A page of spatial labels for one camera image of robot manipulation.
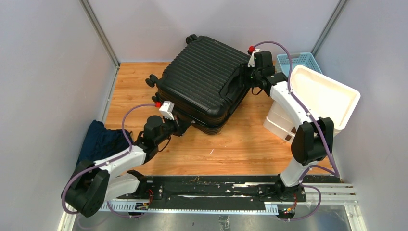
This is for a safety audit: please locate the white three-drawer storage unit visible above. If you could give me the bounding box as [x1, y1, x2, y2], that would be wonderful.
[263, 65, 361, 143]

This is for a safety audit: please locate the light blue plastic basket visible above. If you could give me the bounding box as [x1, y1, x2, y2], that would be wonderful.
[275, 52, 322, 75]

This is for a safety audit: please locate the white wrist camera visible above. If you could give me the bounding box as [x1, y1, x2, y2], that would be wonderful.
[159, 101, 175, 120]
[247, 46, 262, 68]

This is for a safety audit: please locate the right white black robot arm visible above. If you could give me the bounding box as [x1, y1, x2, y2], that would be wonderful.
[240, 48, 334, 201]

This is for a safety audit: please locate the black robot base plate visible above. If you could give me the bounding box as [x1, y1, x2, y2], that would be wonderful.
[116, 174, 342, 213]

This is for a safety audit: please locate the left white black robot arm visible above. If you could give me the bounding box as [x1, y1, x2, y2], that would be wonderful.
[61, 115, 191, 217]

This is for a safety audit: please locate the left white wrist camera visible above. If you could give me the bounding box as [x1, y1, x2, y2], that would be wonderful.
[159, 101, 175, 120]

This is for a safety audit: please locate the aluminium frame post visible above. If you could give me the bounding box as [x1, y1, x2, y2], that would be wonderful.
[79, 0, 120, 69]
[311, 0, 349, 57]

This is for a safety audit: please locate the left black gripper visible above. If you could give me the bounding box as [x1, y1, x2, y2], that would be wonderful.
[154, 113, 191, 146]

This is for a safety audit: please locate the left aluminium frame post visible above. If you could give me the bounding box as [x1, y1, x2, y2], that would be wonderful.
[79, 0, 120, 69]

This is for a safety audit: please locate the black ribbed hard-shell suitcase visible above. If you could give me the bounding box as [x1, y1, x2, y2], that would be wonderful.
[145, 34, 250, 135]

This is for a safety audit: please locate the dark blue cloth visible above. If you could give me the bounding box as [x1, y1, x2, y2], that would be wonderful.
[76, 120, 129, 165]

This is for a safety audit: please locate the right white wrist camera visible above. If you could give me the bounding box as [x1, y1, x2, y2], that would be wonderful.
[247, 46, 262, 68]

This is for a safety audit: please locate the right aluminium frame post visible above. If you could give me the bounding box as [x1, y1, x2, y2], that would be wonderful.
[311, 0, 349, 57]

